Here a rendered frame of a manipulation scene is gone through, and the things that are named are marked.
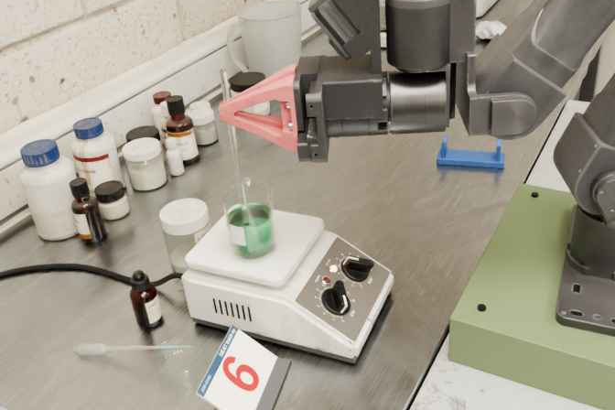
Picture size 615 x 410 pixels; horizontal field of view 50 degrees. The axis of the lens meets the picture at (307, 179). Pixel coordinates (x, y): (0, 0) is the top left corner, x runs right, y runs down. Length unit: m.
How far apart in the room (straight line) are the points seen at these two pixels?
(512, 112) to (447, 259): 0.30
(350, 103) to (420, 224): 0.35
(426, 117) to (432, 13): 0.09
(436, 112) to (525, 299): 0.22
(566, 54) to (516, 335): 0.26
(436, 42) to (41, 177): 0.57
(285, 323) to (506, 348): 0.22
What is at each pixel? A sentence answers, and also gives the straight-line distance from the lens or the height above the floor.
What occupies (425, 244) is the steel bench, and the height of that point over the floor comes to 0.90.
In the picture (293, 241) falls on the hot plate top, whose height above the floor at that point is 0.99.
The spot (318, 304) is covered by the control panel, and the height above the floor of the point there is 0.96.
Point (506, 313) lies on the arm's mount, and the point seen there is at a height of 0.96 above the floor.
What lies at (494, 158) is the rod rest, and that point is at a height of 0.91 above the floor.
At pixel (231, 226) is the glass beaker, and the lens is 0.67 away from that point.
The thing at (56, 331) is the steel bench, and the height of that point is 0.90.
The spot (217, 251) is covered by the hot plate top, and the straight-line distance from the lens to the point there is 0.71.
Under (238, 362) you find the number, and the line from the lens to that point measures 0.67.
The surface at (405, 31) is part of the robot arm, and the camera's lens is 0.55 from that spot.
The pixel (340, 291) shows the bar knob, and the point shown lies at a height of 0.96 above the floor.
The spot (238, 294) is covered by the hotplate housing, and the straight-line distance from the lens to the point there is 0.69.
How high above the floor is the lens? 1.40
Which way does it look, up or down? 30 degrees down
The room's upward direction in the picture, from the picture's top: 5 degrees counter-clockwise
